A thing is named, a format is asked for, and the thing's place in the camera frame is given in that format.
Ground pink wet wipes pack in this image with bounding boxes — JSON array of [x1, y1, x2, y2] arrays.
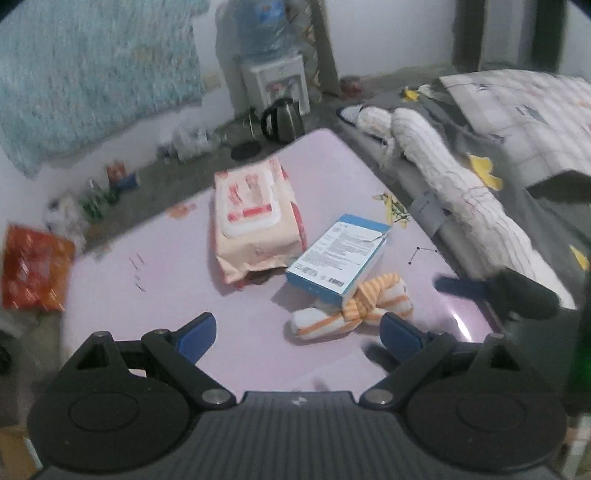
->
[[212, 157, 309, 284]]

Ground red gift bag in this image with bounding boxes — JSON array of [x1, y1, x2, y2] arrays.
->
[[2, 224, 75, 312]]

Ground steel electric kettle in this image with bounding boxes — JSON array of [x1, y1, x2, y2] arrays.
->
[[261, 98, 305, 144]]

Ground white striped blanket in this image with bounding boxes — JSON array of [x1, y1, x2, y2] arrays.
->
[[358, 107, 578, 310]]

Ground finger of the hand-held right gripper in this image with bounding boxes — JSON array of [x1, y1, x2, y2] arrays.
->
[[435, 272, 499, 301]]

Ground white water dispenser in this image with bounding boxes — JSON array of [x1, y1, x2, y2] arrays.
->
[[240, 53, 311, 118]]

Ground blue white carton box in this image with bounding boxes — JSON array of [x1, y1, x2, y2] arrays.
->
[[285, 213, 392, 296]]

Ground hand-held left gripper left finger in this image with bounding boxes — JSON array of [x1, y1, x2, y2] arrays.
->
[[74, 312, 236, 409]]

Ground brown latticed board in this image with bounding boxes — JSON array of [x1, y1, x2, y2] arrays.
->
[[295, 0, 340, 95]]

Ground grey checked pillow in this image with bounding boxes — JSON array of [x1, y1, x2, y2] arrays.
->
[[438, 69, 591, 190]]

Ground orange striped cloth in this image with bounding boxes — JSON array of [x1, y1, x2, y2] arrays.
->
[[290, 273, 411, 343]]

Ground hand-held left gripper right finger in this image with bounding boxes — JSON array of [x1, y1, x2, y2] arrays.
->
[[359, 312, 520, 409]]

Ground blue floral wall cloth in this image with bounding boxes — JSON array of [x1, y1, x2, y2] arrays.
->
[[0, 0, 206, 178]]

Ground crumpled clear wrappers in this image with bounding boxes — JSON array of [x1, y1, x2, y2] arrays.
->
[[159, 127, 227, 160]]

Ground grey blanket yellow print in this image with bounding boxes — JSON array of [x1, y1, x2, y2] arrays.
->
[[342, 88, 591, 324]]

